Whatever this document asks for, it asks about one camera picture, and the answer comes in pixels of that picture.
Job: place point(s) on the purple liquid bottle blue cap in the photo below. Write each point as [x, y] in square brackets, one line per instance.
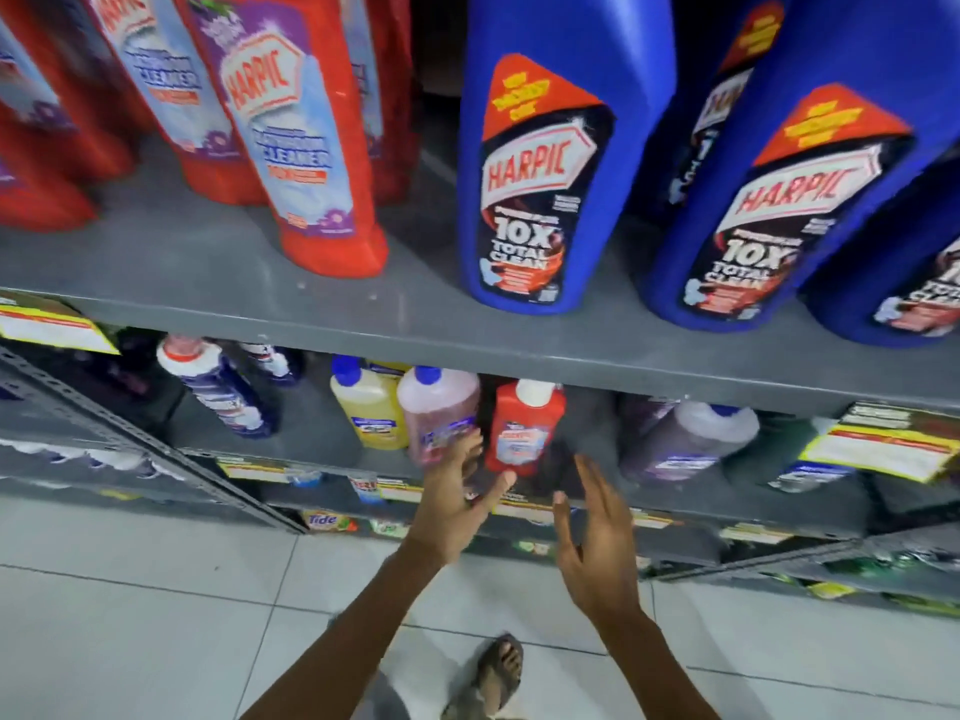
[686, 442]

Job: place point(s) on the yellow liquid bottle blue cap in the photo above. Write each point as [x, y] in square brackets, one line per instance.
[371, 408]

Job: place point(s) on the blue cleaner bottle black label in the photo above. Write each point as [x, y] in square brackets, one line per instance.
[892, 292]
[795, 179]
[705, 104]
[555, 164]

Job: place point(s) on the pink liquid bottle blue cap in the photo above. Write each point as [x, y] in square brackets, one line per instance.
[439, 401]

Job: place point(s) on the person's right hand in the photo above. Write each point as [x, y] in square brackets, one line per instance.
[600, 554]

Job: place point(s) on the white bottle with blue label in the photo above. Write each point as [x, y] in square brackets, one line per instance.
[217, 389]
[274, 361]

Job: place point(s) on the person's right forearm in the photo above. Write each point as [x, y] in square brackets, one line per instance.
[652, 667]

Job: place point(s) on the person's left forearm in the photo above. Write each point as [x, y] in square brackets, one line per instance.
[352, 637]

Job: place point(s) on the person's left thumb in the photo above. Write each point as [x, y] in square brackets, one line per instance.
[496, 493]

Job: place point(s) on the green liquid bottle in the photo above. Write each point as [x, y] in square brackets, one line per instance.
[810, 472]

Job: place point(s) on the row of small shelf labels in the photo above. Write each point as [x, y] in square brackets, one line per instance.
[390, 488]

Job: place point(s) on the person's foot in sandal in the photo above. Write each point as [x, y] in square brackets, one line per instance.
[501, 671]

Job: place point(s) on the row of green packets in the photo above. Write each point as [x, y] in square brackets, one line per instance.
[900, 584]

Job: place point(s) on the small red bottle white cap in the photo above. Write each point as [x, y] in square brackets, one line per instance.
[525, 431]

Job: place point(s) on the row of white bottles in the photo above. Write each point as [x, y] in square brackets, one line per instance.
[90, 457]

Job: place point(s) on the person's left hand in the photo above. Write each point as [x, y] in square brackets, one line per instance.
[442, 517]

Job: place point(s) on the orange detergent packet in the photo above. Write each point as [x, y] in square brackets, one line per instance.
[328, 521]

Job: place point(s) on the person's right thumb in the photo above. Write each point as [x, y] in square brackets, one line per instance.
[562, 521]

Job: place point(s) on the grey metal shelf rack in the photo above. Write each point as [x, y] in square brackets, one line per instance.
[225, 277]

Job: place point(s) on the red cleaner bottle purple label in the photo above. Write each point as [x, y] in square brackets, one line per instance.
[390, 97]
[300, 142]
[67, 112]
[180, 89]
[30, 187]

